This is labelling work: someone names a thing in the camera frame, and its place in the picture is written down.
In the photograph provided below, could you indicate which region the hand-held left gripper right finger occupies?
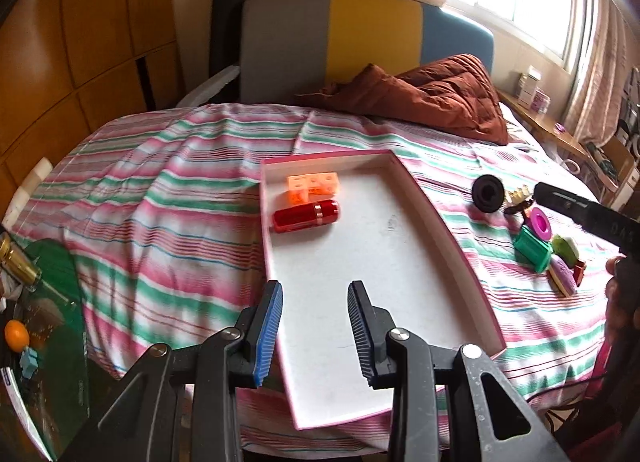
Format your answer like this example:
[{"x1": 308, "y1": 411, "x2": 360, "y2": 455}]
[{"x1": 347, "y1": 280, "x2": 571, "y2": 462}]

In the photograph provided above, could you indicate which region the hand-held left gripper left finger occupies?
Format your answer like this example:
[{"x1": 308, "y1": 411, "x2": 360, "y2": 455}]
[{"x1": 60, "y1": 280, "x2": 284, "y2": 462}]

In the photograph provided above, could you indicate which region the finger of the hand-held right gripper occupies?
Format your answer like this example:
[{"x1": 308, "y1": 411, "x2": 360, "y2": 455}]
[{"x1": 534, "y1": 182, "x2": 598, "y2": 223}]

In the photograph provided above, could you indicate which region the pink shallow tray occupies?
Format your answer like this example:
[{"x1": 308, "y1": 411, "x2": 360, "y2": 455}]
[{"x1": 258, "y1": 150, "x2": 507, "y2": 430}]

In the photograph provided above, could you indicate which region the person's right hand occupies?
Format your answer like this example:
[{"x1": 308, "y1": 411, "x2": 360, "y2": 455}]
[{"x1": 605, "y1": 256, "x2": 626, "y2": 301}]

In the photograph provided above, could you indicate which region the green and white toy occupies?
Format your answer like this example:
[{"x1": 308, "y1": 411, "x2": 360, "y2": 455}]
[{"x1": 551, "y1": 236, "x2": 580, "y2": 265}]

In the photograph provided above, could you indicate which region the green plastic block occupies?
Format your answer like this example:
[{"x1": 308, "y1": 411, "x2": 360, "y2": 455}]
[{"x1": 515, "y1": 226, "x2": 553, "y2": 273}]

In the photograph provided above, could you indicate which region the cardboard box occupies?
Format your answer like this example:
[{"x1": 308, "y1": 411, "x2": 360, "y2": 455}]
[{"x1": 597, "y1": 134, "x2": 640, "y2": 207}]

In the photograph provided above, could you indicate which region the black round disc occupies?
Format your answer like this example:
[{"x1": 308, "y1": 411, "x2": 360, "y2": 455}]
[{"x1": 472, "y1": 174, "x2": 507, "y2": 214}]

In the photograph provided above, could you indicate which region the purple oval toy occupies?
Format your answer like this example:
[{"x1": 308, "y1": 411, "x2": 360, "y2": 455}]
[{"x1": 547, "y1": 258, "x2": 577, "y2": 297}]

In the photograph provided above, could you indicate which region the wooden bedside shelf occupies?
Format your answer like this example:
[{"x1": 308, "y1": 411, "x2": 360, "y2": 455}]
[{"x1": 497, "y1": 89, "x2": 618, "y2": 193}]

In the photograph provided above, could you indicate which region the white carton box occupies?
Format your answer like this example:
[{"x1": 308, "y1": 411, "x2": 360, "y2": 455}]
[{"x1": 517, "y1": 68, "x2": 543, "y2": 107}]

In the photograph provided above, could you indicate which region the red plastic cylinder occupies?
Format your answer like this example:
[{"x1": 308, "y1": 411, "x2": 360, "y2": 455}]
[{"x1": 271, "y1": 200, "x2": 341, "y2": 234}]

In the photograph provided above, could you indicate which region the striped bedsheet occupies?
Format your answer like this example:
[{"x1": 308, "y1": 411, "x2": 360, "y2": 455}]
[{"x1": 10, "y1": 104, "x2": 621, "y2": 453}]

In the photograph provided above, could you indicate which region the orange cube block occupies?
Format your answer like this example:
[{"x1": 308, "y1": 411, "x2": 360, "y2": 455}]
[{"x1": 286, "y1": 172, "x2": 340, "y2": 205}]

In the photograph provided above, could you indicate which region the brown quilt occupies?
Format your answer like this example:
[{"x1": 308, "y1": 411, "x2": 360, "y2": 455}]
[{"x1": 296, "y1": 54, "x2": 510, "y2": 145}]

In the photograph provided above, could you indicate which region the green glass table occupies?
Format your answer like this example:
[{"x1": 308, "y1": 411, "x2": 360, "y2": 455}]
[{"x1": 0, "y1": 237, "x2": 91, "y2": 462}]

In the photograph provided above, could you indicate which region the teal small block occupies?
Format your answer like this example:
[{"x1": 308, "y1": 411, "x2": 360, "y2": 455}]
[{"x1": 20, "y1": 348, "x2": 40, "y2": 379}]

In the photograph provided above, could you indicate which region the orange fruit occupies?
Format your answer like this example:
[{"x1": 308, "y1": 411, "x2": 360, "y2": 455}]
[{"x1": 5, "y1": 320, "x2": 30, "y2": 349}]

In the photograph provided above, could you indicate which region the gold bottle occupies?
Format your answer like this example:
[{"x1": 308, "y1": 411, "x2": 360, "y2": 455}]
[{"x1": 0, "y1": 232, "x2": 41, "y2": 285}]

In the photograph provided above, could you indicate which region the white booklet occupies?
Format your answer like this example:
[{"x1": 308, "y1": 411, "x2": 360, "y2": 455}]
[{"x1": 0, "y1": 367, "x2": 56, "y2": 462}]

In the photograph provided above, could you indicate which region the white foam corner guard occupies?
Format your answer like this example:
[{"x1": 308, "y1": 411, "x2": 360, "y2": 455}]
[{"x1": 2, "y1": 157, "x2": 53, "y2": 227}]

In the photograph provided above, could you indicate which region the grey yellow blue headboard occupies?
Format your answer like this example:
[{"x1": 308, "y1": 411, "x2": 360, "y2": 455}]
[{"x1": 239, "y1": 0, "x2": 496, "y2": 105}]

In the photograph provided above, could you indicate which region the wooden wardrobe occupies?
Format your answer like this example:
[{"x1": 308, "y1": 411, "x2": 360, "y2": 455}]
[{"x1": 0, "y1": 0, "x2": 186, "y2": 223}]

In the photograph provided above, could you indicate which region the magenta plastic ring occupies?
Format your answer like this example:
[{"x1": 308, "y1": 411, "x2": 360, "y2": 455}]
[{"x1": 527, "y1": 208, "x2": 553, "y2": 239}]

